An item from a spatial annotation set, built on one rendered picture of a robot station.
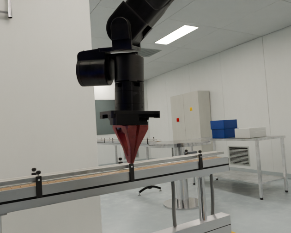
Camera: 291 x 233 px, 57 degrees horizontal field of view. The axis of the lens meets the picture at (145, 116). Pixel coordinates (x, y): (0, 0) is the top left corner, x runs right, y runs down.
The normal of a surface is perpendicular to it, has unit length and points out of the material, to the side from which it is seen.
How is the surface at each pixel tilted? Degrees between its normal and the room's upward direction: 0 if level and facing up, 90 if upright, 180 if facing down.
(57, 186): 90
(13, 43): 90
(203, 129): 90
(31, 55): 90
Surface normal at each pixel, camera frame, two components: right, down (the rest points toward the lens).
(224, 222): 0.50, -0.07
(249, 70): -0.86, 0.04
